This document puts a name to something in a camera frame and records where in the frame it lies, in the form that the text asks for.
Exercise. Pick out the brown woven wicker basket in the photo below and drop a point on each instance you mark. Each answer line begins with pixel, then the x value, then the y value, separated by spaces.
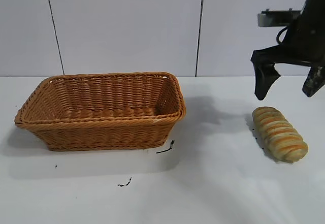
pixel 101 132

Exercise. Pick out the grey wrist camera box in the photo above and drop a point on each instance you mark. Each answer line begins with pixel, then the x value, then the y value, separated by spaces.
pixel 276 18

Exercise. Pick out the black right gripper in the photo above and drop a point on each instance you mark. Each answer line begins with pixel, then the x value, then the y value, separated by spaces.
pixel 304 46

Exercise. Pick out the long striped bread loaf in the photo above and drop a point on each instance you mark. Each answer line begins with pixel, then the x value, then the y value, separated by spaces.
pixel 276 132

